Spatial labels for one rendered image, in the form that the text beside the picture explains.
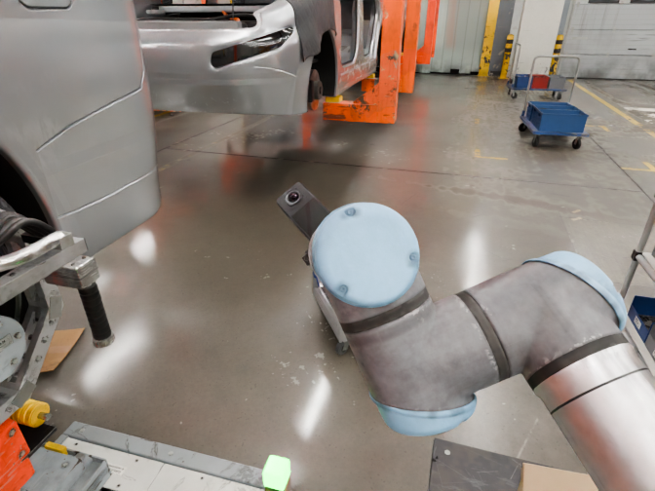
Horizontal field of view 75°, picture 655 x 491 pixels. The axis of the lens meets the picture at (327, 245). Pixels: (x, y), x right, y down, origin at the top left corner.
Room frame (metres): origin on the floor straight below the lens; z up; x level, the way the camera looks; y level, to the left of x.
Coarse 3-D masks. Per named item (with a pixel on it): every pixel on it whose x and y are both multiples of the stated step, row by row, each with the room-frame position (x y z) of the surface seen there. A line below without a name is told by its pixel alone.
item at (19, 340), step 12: (0, 324) 0.60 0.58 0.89; (12, 324) 0.62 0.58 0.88; (0, 336) 0.60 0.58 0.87; (12, 336) 0.62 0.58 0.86; (24, 336) 0.64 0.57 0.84; (0, 348) 0.59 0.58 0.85; (12, 348) 0.61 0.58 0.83; (24, 348) 0.63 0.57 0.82; (0, 360) 0.58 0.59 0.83; (12, 360) 0.60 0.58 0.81; (0, 372) 0.57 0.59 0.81; (12, 372) 0.59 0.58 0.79
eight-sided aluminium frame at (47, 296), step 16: (0, 208) 0.82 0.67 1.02; (16, 240) 0.84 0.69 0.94; (32, 288) 0.86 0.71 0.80; (48, 288) 0.85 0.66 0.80; (32, 304) 0.85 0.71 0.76; (48, 304) 0.84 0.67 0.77; (32, 320) 0.83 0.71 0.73; (48, 320) 0.83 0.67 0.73; (32, 336) 0.79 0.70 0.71; (48, 336) 0.81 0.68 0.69; (32, 352) 0.77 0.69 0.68; (16, 368) 0.76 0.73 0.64; (32, 368) 0.75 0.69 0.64; (0, 384) 0.72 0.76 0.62; (16, 384) 0.72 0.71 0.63; (32, 384) 0.74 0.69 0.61; (0, 400) 0.68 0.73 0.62; (16, 400) 0.69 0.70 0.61; (0, 416) 0.65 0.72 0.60
